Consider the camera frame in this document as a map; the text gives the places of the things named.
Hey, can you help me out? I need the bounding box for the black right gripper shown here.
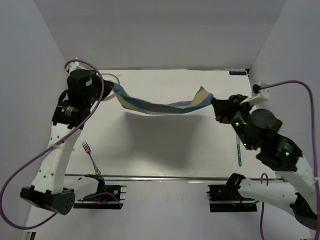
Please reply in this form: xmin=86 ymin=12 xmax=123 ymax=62
xmin=209 ymin=93 xmax=254 ymax=149

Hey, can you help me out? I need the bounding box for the blue tan white cloth napkin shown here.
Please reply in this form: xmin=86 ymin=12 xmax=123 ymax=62
xmin=113 ymin=83 xmax=215 ymax=115

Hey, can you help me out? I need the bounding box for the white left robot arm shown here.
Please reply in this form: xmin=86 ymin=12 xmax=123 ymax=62
xmin=20 ymin=69 xmax=113 ymax=215

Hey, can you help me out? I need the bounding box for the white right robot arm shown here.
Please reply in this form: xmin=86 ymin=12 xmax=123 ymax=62
xmin=208 ymin=94 xmax=318 ymax=230

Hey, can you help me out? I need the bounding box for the white plate with red print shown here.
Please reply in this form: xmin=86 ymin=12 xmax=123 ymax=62
xmin=101 ymin=73 xmax=120 ymax=84

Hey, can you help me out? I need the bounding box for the blue right corner sticker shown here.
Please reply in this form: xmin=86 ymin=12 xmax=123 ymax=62
xmin=229 ymin=71 xmax=247 ymax=76

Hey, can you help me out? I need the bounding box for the knife with teal handle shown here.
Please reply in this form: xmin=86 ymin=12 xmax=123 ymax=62
xmin=236 ymin=135 xmax=242 ymax=167

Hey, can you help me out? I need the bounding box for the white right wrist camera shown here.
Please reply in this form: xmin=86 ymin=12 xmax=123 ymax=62
xmin=240 ymin=82 xmax=270 ymax=107

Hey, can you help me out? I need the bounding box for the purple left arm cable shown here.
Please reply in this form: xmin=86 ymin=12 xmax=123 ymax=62
xmin=0 ymin=59 xmax=123 ymax=230

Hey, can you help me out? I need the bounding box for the fork with pink handle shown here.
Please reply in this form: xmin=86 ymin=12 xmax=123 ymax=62
xmin=81 ymin=141 xmax=102 ymax=176

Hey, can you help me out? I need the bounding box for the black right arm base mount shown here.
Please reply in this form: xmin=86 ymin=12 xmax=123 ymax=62
xmin=206 ymin=184 xmax=258 ymax=213

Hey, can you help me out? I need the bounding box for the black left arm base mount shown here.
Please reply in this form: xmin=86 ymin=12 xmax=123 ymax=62
xmin=73 ymin=181 xmax=127 ymax=210

